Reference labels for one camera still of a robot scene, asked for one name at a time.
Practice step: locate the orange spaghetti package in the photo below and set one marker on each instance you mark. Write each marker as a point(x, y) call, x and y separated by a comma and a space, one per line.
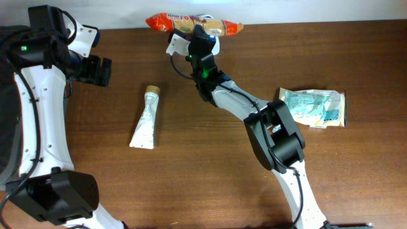
point(167, 22)

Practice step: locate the teal tissue pack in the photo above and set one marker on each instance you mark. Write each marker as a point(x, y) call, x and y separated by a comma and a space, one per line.
point(276, 128)

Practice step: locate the cream snack bag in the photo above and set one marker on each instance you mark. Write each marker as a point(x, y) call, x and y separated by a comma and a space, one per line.
point(336, 108)

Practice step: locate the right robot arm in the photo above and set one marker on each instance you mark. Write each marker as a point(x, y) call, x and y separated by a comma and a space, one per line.
point(274, 136)

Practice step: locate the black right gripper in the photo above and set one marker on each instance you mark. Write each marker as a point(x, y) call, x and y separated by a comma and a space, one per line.
point(199, 35)

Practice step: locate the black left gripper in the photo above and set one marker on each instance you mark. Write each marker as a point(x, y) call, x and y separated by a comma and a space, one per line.
point(93, 74)

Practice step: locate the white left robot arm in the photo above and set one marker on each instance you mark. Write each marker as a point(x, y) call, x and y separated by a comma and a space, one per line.
point(49, 189)

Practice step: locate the dark grey mesh basket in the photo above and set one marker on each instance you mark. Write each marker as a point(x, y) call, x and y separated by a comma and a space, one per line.
point(11, 128)

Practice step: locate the white barcode scanner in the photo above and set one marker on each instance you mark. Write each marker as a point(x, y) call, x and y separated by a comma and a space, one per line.
point(201, 43)

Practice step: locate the teal wipes packet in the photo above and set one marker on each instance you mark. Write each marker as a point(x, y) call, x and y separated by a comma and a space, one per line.
point(304, 106)

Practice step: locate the white tube with beige cap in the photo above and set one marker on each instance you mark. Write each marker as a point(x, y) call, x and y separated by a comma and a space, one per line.
point(143, 136)

